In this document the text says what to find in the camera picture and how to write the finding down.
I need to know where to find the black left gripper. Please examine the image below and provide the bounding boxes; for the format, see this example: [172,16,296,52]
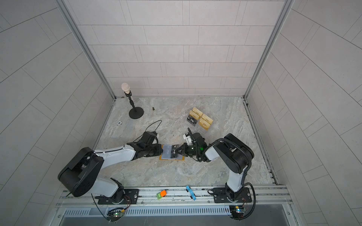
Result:
[145,144,166,157]

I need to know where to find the black VIP card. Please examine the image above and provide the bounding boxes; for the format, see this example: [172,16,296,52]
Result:
[170,145,179,159]
[187,115,198,127]

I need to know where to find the yellow leather card holder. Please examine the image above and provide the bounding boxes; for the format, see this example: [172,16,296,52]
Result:
[159,145,185,161]

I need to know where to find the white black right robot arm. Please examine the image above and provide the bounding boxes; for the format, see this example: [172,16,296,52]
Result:
[175,132,255,202]

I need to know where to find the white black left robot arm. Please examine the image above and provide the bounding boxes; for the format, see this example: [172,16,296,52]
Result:
[58,131,163,199]

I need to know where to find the gold VIP card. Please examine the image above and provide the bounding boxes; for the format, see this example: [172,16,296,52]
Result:
[198,118,211,131]
[189,110,200,121]
[192,107,203,117]
[201,114,214,124]

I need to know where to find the clear acrylic card display stand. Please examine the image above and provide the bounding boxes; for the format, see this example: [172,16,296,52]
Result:
[186,107,214,135]

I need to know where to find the black microphone stand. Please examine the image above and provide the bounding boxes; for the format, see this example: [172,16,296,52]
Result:
[121,83,144,119]

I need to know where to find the green orange connector block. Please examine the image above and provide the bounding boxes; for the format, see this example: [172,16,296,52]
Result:
[156,190,167,200]

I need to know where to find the left green circuit board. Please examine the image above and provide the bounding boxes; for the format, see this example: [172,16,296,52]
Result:
[107,208,125,222]

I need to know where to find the green circuit board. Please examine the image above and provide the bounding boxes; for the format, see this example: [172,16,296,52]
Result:
[229,205,246,219]
[107,208,125,222]

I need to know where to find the right green circuit board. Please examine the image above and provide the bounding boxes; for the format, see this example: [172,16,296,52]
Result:
[229,205,246,219]

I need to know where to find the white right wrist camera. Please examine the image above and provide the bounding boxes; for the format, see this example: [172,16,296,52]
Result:
[183,133,193,146]

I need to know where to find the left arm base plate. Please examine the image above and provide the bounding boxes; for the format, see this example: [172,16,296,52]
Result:
[95,189,140,205]

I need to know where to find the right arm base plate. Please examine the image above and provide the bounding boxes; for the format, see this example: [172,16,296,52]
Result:
[208,187,252,203]

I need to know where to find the aluminium front rail frame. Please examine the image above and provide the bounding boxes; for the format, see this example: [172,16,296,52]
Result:
[55,185,292,217]

